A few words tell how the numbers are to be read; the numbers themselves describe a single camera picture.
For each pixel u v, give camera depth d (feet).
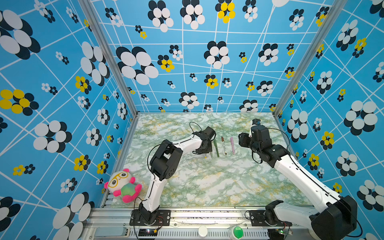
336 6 2.23
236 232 2.04
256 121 2.27
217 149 3.25
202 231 2.11
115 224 2.37
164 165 1.80
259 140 1.96
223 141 3.36
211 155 3.16
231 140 3.42
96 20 2.39
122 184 2.57
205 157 3.14
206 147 2.77
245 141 2.32
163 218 2.40
